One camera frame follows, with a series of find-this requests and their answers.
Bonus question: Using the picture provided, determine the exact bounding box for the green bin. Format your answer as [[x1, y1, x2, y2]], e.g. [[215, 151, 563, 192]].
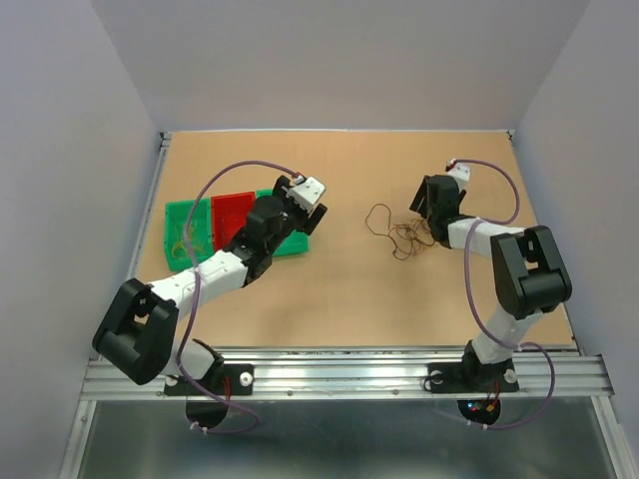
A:
[[257, 188, 312, 259], [164, 199, 214, 273]]

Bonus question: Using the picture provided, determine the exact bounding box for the wire bundle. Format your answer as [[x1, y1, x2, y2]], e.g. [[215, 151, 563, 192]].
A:
[[364, 202, 440, 260]]

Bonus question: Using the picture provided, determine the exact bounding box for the pulled-out yellow wire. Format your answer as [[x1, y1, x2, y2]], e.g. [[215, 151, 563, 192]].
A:
[[170, 219, 209, 259]]

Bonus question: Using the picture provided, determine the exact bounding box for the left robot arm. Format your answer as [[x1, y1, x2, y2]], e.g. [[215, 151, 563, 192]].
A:
[[92, 177, 327, 393]]

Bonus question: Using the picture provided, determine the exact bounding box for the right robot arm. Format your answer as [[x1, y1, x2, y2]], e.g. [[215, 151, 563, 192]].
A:
[[409, 175, 572, 394]]

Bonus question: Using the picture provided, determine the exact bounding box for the red bin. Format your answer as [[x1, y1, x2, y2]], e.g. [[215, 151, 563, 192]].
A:
[[211, 192, 256, 250]]

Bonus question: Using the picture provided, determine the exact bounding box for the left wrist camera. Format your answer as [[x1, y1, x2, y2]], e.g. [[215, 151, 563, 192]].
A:
[[287, 175, 325, 213]]

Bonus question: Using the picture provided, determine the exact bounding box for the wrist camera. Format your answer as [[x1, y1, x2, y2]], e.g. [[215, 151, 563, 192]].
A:
[[445, 159, 471, 192], [287, 175, 325, 213]]

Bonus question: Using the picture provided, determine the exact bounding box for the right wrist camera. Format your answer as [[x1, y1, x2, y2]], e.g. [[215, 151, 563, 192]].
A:
[[445, 159, 471, 192]]

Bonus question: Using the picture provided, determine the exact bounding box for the aluminium rail frame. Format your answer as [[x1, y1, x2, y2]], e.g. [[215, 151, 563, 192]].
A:
[[82, 130, 615, 400]]

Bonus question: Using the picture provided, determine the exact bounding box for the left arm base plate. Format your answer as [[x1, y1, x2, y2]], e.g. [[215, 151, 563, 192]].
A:
[[164, 363, 255, 398]]

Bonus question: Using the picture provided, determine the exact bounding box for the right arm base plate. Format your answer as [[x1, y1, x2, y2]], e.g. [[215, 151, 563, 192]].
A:
[[426, 360, 519, 394]]

